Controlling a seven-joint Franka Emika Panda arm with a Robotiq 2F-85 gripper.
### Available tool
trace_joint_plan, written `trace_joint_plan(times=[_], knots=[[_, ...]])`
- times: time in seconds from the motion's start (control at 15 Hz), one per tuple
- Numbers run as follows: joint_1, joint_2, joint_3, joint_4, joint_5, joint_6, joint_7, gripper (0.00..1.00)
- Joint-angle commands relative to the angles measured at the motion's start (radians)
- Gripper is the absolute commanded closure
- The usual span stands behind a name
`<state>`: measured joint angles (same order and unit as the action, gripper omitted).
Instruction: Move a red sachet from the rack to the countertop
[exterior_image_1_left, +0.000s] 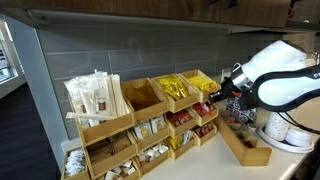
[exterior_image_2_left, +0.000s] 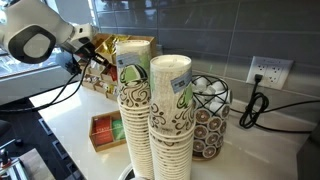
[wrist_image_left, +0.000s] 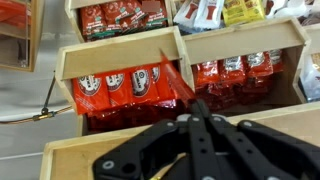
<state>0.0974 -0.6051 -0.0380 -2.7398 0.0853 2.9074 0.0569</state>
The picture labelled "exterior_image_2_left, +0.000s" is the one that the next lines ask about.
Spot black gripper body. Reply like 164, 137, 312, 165
61, 35, 98, 58

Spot wooden sachet rack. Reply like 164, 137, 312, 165
77, 32, 158, 103

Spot gold sachets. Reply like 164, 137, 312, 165
101, 35, 130, 56

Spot red sachets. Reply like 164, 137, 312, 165
107, 65, 118, 80

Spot mixed small sachets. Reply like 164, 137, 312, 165
81, 75, 118, 98

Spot tall paper cup stack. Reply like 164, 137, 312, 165
115, 39, 155, 180

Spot red tea bag packet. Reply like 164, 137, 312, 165
92, 116, 114, 146

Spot wooden tea box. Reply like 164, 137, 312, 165
88, 110, 128, 154

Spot green tea bag packet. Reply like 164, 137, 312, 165
111, 119, 126, 142

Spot short paper cup stack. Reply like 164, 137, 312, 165
147, 54, 196, 180

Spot white creamer cup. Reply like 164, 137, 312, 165
211, 81, 226, 94
194, 77, 208, 91
208, 101, 224, 114

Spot white plate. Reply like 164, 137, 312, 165
117, 162, 136, 180

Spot brown coffee pod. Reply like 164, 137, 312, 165
220, 104, 232, 120
207, 116, 223, 132
193, 124, 210, 140
195, 108, 212, 125
202, 145, 218, 160
192, 139, 207, 154
205, 131, 220, 147

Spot grey board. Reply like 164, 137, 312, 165
17, 147, 57, 180

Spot metal clamp device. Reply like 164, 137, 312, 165
0, 148, 28, 180

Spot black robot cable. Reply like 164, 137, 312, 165
0, 55, 93, 114

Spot window frame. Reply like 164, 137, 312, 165
0, 0, 98, 81

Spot black wire pod basket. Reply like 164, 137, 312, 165
191, 74, 233, 162

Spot black power cord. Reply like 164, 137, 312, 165
229, 73, 320, 135

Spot white wall outlet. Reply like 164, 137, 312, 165
245, 55, 294, 91

